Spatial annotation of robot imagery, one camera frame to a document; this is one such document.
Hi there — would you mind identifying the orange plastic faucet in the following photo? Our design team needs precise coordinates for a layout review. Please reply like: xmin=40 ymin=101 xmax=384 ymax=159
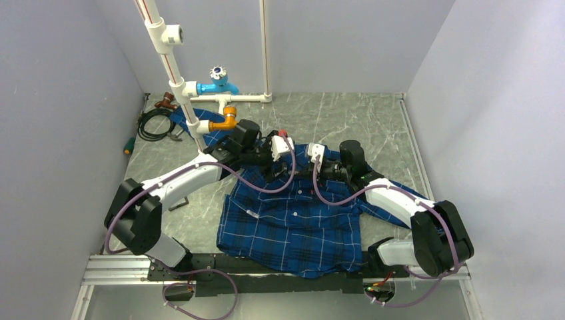
xmin=209 ymin=105 xmax=237 ymax=131

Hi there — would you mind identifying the black hinged display case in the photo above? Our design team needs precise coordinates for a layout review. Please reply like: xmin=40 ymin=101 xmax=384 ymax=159
xmin=168 ymin=197 xmax=189 ymax=211

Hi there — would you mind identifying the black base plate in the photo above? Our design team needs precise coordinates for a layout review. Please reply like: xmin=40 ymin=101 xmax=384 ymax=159
xmin=147 ymin=253 xmax=408 ymax=297

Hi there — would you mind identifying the blue plastic faucet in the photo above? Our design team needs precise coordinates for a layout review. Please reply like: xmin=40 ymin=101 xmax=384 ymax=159
xmin=197 ymin=65 xmax=240 ymax=95

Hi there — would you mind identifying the white pvc pipe frame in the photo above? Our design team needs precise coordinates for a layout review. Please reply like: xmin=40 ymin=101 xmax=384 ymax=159
xmin=135 ymin=1 xmax=272 ymax=152

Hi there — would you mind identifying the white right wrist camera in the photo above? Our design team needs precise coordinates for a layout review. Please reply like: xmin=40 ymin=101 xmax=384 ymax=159
xmin=306 ymin=143 xmax=326 ymax=164

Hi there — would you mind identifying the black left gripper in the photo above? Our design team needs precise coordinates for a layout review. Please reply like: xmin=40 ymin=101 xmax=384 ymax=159
xmin=241 ymin=131 xmax=288 ymax=183

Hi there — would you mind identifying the blue plaid shirt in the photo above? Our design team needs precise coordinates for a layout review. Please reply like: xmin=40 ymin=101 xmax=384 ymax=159
xmin=169 ymin=107 xmax=429 ymax=279

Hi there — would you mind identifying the green orange handled screwdriver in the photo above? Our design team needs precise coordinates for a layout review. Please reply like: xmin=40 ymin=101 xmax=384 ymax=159
xmin=123 ymin=137 xmax=136 ymax=155

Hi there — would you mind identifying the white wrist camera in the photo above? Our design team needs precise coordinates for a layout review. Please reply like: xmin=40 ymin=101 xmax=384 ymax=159
xmin=271 ymin=135 xmax=294 ymax=161
xmin=306 ymin=143 xmax=326 ymax=164

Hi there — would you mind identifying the coiled black cable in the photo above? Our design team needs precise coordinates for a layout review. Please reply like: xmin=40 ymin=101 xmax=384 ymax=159
xmin=137 ymin=108 xmax=183 ymax=142

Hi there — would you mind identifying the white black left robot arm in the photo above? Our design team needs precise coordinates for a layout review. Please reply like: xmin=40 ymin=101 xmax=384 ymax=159
xmin=104 ymin=119 xmax=279 ymax=280

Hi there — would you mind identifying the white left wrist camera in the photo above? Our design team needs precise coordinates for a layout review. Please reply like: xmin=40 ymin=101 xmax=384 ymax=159
xmin=271 ymin=135 xmax=294 ymax=161

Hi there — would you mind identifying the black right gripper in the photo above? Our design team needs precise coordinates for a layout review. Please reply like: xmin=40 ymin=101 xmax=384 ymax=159
xmin=296 ymin=157 xmax=350 ymax=187

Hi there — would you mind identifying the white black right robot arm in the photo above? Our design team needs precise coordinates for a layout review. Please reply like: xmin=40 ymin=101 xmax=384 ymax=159
xmin=306 ymin=140 xmax=475 ymax=279

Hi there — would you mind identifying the aluminium rail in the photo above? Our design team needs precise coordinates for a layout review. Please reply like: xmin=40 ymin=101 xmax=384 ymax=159
xmin=82 ymin=251 xmax=470 ymax=286

